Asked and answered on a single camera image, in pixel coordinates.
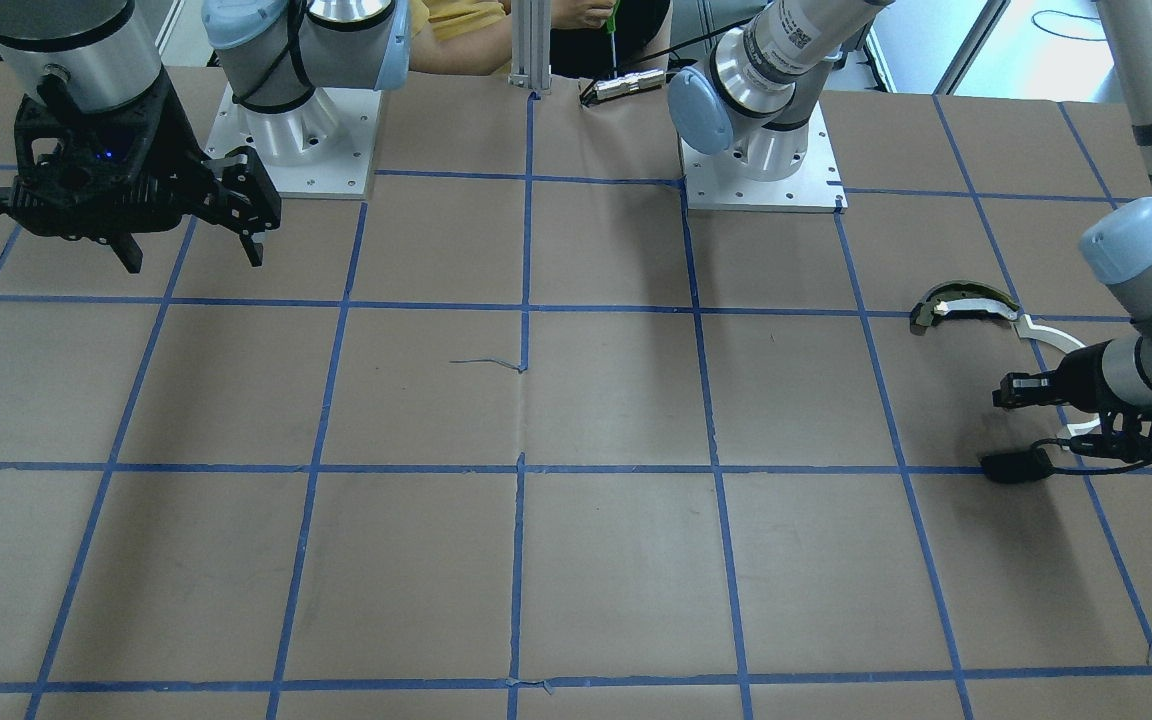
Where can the black rectangular plastic part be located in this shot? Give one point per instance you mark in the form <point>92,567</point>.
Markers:
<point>1017,467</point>

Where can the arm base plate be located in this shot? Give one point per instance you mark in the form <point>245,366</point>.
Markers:
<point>322,150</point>
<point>784,171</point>

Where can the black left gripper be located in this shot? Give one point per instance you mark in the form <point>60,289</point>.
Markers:
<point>1076,377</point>

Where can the green handled tool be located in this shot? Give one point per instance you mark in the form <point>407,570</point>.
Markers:
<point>610,28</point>

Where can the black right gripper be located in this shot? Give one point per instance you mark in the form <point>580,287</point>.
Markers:
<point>174,143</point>

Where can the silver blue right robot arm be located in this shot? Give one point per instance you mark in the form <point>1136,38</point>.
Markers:
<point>94,56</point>

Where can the aluminium frame post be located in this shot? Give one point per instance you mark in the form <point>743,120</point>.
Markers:
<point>531,21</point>

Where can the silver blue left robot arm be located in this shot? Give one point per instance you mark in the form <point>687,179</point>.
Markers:
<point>763,77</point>

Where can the white curved plastic part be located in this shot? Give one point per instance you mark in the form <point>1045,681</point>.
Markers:
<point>1027,329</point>

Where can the curved brake shoe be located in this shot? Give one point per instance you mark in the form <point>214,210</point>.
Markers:
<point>961,300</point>

